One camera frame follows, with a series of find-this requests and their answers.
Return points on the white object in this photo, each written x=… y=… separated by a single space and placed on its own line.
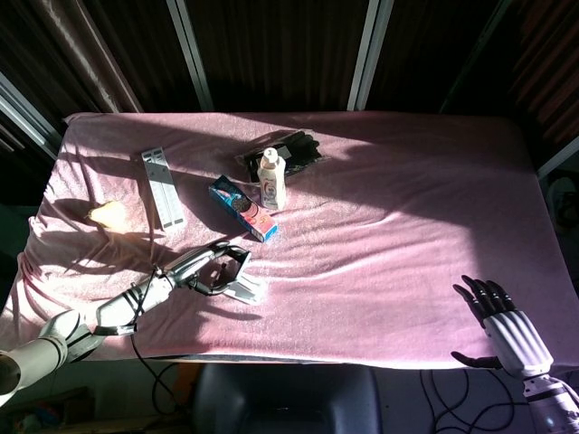
x=249 y=289

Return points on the white lotion bottle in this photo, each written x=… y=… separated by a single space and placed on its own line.
x=271 y=185

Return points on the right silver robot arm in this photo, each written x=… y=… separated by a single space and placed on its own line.
x=552 y=402

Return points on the white metal frame post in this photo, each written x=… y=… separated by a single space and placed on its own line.
x=368 y=54
x=190 y=54

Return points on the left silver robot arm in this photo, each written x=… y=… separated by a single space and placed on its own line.
x=68 y=330

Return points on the yellow pear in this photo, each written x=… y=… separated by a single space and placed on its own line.
x=111 y=217

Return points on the blue cookie box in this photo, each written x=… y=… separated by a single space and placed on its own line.
x=244 y=210

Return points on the black plastic packet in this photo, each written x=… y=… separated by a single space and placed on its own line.
x=300 y=149

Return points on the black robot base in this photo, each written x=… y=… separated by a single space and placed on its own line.
x=285 y=398

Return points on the pink table cloth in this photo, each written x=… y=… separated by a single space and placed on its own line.
x=384 y=248

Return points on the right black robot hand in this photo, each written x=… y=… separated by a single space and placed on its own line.
x=515 y=334

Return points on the grey metal bracket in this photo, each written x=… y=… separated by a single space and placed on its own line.
x=163 y=190

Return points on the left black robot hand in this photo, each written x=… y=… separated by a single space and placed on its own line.
x=194 y=267

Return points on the brown curtain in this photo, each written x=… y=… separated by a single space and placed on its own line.
x=81 y=50

